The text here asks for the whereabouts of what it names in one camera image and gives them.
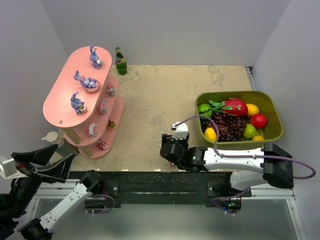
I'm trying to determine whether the olive green plastic bin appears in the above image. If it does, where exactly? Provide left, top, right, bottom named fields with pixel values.
left=194, top=90, right=283, bottom=150

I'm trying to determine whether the small purple bunny cupcake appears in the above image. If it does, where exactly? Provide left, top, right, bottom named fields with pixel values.
left=70, top=92, right=88, bottom=115

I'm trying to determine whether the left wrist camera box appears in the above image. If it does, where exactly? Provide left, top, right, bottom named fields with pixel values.
left=0, top=155, right=17, bottom=179

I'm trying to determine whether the red apple toy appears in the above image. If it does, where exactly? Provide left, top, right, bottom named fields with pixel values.
left=250, top=113, right=268, bottom=129

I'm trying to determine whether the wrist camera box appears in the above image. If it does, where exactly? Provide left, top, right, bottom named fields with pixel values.
left=171, top=122, right=189, bottom=140
left=0, top=155, right=17, bottom=179

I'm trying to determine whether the yellow lemon toy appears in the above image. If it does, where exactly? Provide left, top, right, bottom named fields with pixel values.
left=246, top=103, right=260, bottom=116

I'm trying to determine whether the red white cake toy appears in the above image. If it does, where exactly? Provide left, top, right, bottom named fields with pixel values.
left=96, top=138, right=108, bottom=151

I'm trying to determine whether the orange fruit toy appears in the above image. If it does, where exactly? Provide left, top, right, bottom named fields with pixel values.
left=251, top=135, right=264, bottom=141

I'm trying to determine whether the pink tiered shelf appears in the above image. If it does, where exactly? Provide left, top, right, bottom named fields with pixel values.
left=42, top=46, right=124, bottom=159

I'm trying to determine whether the yellow mango toy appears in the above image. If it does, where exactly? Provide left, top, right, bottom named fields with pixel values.
left=203, top=127, right=217, bottom=142

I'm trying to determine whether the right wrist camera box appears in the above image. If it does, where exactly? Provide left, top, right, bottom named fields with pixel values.
left=171, top=122, right=189, bottom=140

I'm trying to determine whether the pink round cake toy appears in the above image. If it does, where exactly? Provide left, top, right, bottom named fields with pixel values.
left=106, top=119, right=117, bottom=131

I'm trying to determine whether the purple bunny figure toy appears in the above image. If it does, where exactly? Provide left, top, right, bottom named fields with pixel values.
left=89, top=44, right=102, bottom=69

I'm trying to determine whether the green glass bottle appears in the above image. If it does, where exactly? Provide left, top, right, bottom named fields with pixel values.
left=115, top=47, right=127, bottom=75

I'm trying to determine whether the aluminium rail frame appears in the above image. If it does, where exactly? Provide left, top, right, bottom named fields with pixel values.
left=27, top=65, right=297, bottom=201

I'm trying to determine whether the green soap dispenser bottle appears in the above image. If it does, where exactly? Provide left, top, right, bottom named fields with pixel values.
left=41, top=131, right=79, bottom=157

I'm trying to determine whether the pink white cake toy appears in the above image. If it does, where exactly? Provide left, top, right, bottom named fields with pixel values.
left=88, top=123, right=98, bottom=138

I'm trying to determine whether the purple grape bunch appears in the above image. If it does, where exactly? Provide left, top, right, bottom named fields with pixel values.
left=200, top=111, right=250, bottom=142

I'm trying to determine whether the pink bunny figure toy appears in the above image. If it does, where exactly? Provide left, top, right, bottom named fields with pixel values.
left=106, top=83, right=117, bottom=97

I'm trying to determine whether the pink egg shaped toy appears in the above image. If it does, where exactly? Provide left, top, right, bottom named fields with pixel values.
left=98, top=101, right=108, bottom=115

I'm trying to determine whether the pink dragon fruit toy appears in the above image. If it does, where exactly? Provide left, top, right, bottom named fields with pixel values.
left=209, top=98, right=249, bottom=117

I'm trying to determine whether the green pear toy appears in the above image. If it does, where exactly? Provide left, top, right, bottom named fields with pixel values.
left=243, top=123, right=259, bottom=139

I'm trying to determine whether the purple bunny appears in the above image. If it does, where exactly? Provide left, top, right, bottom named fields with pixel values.
left=73, top=70, right=101, bottom=94

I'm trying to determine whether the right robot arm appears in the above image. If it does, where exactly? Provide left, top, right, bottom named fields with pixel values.
left=159, top=134, right=294, bottom=196

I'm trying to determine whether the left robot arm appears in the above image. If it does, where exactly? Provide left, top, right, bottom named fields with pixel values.
left=0, top=143, right=104, bottom=240

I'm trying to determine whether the black base frame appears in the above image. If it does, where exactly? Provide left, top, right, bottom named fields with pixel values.
left=64, top=170, right=252, bottom=213

